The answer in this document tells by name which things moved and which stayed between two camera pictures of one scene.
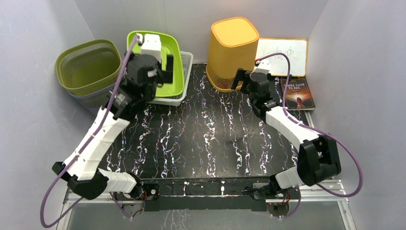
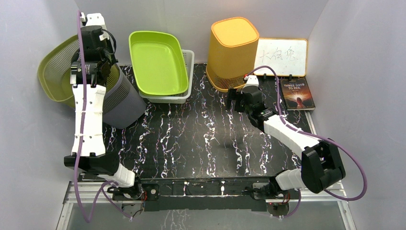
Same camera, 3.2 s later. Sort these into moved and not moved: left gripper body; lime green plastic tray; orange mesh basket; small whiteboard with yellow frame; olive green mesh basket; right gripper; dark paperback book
Moved: olive green mesh basket; right gripper; left gripper body
Not moved: small whiteboard with yellow frame; dark paperback book; orange mesh basket; lime green plastic tray
